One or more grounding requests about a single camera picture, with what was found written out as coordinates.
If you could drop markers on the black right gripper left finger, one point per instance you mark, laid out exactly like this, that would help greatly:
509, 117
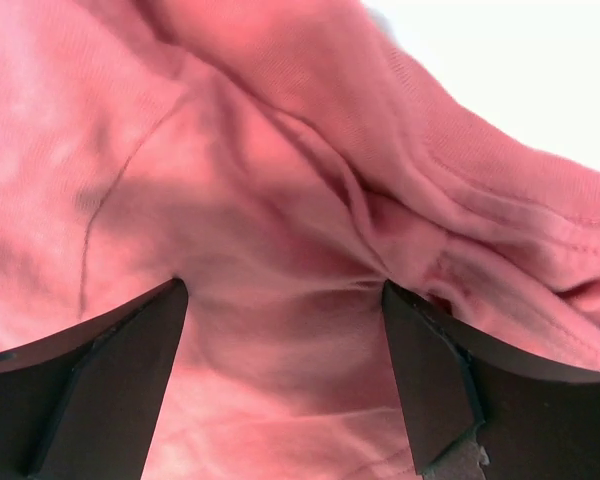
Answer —
83, 403

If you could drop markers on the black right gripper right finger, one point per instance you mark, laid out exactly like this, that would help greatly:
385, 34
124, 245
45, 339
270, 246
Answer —
475, 407

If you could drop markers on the pink red t-shirt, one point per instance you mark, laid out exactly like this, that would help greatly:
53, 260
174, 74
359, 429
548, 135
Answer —
285, 159

